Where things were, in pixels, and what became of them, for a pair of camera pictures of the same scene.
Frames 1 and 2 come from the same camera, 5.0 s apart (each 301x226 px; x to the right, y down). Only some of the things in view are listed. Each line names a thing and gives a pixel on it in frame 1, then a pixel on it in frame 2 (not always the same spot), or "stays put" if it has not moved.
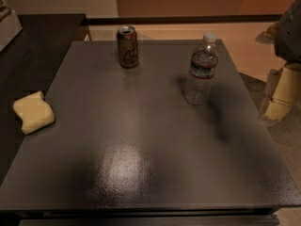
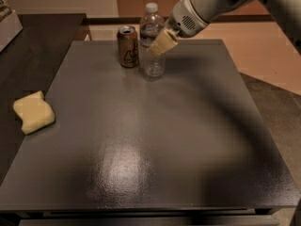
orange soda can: (128, 47) stays put
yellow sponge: (34, 112) stays put
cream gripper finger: (287, 93) to (164, 42)
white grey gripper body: (289, 35) to (182, 20)
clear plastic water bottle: (203, 66) to (151, 25)
